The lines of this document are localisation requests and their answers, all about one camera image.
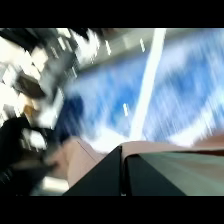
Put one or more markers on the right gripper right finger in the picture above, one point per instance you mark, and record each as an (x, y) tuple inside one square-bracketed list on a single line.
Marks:
[(173, 175)]

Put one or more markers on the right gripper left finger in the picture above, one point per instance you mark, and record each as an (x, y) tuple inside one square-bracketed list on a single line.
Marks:
[(103, 176)]

